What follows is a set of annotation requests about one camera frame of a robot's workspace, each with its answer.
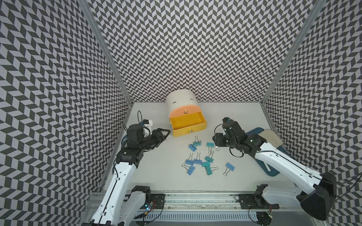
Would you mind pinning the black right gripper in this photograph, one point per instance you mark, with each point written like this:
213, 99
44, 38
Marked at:
218, 141

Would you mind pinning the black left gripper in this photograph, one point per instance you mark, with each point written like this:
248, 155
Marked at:
158, 137

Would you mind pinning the yellow drawer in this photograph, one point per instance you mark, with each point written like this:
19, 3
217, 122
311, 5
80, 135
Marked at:
188, 124

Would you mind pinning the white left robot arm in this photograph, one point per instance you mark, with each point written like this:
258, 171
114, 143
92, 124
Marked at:
114, 210

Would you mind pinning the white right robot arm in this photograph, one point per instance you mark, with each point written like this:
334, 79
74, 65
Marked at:
314, 192

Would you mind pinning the green binder clip upper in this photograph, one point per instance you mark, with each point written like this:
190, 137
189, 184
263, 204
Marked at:
210, 146

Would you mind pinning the green binder clip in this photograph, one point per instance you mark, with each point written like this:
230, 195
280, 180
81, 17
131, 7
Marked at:
205, 164
210, 146
209, 158
210, 170
197, 141

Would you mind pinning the green binder clip top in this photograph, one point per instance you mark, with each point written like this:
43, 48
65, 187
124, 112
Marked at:
197, 141

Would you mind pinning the green binder clip middle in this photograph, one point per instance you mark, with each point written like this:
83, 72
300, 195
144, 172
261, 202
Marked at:
209, 158

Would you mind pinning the green binder clip centre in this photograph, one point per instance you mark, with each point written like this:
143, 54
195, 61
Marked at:
205, 164

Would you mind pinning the green binder clip bottom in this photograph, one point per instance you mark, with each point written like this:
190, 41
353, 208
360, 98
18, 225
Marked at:
210, 170

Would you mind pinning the white round drawer cabinet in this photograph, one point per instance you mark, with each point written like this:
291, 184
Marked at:
180, 98

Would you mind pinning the blue patterned bowl far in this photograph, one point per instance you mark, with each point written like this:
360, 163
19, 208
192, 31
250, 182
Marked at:
123, 140

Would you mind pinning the beige cloth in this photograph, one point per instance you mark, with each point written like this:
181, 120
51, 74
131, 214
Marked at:
272, 138

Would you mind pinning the teal cutting board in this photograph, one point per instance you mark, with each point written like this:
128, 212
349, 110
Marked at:
269, 170

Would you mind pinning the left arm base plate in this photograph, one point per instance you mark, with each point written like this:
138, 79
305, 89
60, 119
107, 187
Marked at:
154, 201

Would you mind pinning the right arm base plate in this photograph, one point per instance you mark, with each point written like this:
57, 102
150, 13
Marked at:
248, 201

